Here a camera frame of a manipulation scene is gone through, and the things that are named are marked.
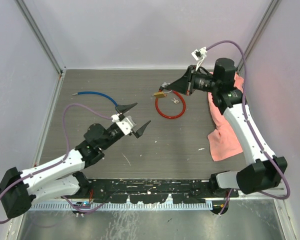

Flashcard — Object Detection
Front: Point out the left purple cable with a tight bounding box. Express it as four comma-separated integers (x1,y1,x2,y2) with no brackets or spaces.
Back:
0,103,116,224

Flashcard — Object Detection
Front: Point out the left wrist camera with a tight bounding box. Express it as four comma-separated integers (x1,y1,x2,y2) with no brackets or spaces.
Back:
116,116,137,136

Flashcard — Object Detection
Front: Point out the blue cable lock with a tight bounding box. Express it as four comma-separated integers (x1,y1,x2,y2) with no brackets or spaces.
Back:
72,91,118,107

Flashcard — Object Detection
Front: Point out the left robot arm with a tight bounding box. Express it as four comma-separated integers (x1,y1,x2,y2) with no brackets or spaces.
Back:
0,103,149,224

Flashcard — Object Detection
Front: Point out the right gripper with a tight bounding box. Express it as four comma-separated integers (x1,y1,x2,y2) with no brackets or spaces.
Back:
167,65,220,96

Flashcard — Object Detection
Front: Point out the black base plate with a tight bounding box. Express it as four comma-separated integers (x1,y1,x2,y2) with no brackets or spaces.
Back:
66,178,229,204

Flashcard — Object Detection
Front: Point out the slotted cable duct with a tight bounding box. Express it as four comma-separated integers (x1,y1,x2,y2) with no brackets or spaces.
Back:
30,199,213,211

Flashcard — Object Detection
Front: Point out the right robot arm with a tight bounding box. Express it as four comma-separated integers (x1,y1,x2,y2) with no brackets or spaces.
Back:
164,58,288,197

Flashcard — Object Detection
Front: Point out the pink cloth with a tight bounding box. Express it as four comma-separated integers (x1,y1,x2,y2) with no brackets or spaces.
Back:
206,72,246,162

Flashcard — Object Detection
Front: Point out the red cable lock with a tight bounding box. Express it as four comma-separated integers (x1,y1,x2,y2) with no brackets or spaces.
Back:
154,82,187,120

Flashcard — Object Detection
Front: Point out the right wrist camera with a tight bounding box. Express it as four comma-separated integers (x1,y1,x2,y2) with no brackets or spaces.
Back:
191,47,208,71

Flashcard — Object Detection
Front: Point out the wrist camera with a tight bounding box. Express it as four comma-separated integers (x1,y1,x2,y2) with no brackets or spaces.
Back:
191,47,208,71
116,116,137,136

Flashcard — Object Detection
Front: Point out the brass padlock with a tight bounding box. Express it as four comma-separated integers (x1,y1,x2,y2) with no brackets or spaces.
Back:
152,91,168,99

